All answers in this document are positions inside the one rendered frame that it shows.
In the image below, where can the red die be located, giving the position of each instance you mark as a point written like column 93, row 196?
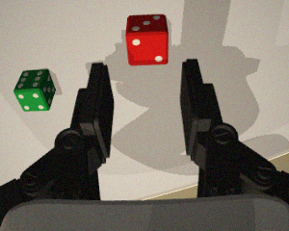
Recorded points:
column 147, row 39

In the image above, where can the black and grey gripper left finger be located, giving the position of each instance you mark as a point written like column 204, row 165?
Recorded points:
column 79, row 151

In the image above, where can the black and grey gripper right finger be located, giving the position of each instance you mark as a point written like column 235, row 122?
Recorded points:
column 214, row 146

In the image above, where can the green die with white pips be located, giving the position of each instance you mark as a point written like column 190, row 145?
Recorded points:
column 35, row 90

